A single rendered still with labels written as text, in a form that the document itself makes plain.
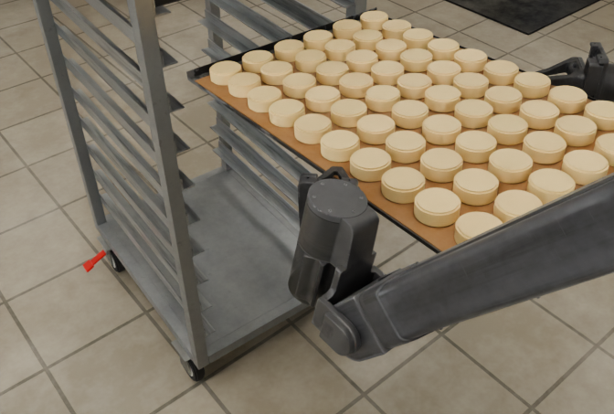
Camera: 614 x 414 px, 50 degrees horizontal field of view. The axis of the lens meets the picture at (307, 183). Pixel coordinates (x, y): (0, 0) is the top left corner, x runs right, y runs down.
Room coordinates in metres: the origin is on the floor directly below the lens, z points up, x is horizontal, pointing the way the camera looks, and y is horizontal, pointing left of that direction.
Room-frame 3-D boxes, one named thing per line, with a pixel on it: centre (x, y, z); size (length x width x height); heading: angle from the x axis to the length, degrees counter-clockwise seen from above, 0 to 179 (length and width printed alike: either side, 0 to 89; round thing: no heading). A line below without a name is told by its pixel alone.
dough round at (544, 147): (0.66, -0.29, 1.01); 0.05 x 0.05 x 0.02
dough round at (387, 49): (0.96, -0.14, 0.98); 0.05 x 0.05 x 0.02
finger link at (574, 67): (0.85, -0.38, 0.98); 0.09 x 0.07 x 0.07; 82
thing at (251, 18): (1.47, 0.11, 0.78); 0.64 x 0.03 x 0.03; 37
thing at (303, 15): (1.47, 0.11, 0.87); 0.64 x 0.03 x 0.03; 37
